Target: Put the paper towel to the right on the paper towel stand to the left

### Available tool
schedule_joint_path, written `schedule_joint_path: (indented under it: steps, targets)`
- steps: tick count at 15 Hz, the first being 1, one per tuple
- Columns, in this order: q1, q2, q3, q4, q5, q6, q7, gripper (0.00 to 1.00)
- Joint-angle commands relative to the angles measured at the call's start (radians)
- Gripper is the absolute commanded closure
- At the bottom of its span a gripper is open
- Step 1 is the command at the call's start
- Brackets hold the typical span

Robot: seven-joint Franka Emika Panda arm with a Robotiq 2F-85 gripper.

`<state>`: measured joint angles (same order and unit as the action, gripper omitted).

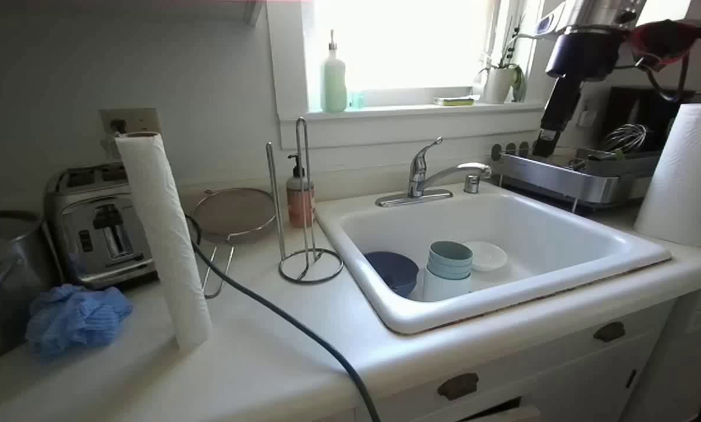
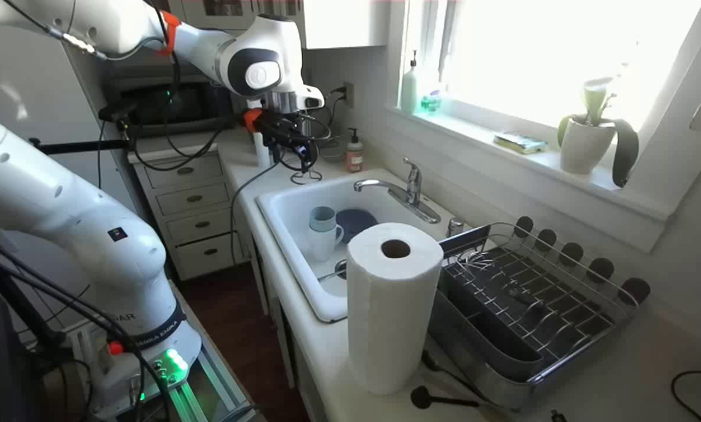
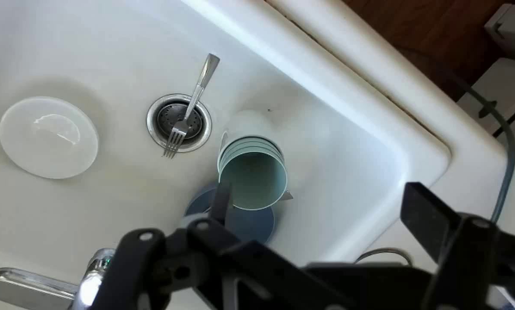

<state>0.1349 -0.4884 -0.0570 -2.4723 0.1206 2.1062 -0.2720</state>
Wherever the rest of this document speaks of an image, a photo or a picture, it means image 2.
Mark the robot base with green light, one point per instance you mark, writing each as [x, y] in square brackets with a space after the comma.
[170, 367]

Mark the black measuring spoon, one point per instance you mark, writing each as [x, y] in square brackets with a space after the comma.
[420, 398]
[429, 361]

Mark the black microwave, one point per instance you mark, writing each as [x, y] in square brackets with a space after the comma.
[177, 101]

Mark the white mug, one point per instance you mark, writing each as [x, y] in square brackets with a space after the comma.
[323, 244]

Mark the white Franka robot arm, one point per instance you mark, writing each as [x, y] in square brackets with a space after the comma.
[52, 196]

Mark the white wall cabinet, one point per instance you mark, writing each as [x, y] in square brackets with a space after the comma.
[341, 25]

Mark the metal dish rack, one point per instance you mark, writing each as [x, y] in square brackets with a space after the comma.
[521, 313]

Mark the white drawer cabinet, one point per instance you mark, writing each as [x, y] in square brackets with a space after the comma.
[194, 203]

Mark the white kitchen sink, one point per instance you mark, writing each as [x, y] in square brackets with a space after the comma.
[294, 235]

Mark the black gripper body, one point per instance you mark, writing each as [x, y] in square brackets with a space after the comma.
[279, 129]

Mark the green sponge on sill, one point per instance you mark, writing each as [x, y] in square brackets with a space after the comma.
[517, 145]

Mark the white sink base cabinet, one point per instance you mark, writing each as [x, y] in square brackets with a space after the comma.
[287, 344]

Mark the pale green soap bottle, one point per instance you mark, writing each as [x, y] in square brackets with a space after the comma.
[409, 89]

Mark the teal glass item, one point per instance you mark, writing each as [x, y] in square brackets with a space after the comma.
[432, 101]

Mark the pink soap pump bottle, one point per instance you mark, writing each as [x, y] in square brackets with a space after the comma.
[354, 155]

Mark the blue bowl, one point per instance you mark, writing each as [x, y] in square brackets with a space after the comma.
[358, 224]

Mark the wall power outlet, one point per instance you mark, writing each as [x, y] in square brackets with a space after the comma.
[346, 95]

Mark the teal cup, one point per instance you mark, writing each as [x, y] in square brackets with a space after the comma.
[323, 217]

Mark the plant in white pot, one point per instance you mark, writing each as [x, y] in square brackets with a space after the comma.
[584, 145]

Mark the thin nearly empty towel roll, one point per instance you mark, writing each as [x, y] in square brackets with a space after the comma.
[262, 154]

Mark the white paper towel roll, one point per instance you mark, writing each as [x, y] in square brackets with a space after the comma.
[392, 313]

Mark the chrome sink faucet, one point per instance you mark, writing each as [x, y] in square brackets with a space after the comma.
[412, 188]

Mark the white framed window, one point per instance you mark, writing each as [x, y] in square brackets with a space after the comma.
[538, 54]

